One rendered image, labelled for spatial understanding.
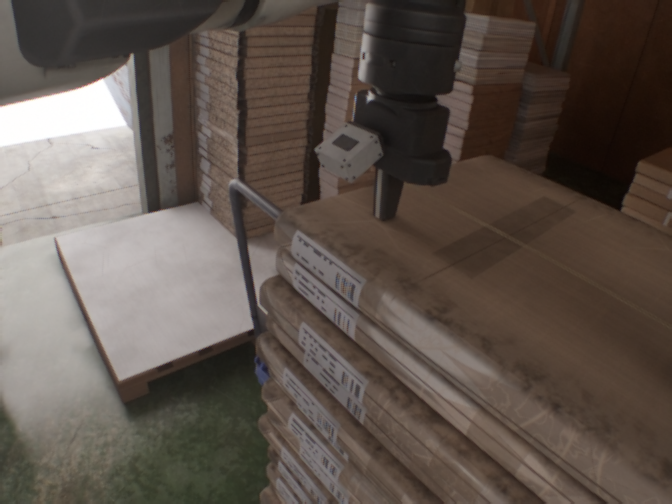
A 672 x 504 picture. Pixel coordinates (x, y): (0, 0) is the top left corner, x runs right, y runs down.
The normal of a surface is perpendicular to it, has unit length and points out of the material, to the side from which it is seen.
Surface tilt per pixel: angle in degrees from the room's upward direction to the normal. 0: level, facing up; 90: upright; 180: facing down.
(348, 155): 30
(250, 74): 90
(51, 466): 0
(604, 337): 0
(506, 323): 0
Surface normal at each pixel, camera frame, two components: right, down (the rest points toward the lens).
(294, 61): 0.61, 0.47
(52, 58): -0.02, 0.76
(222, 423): 0.10, -0.84
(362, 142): -0.29, -0.58
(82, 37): 0.55, 0.83
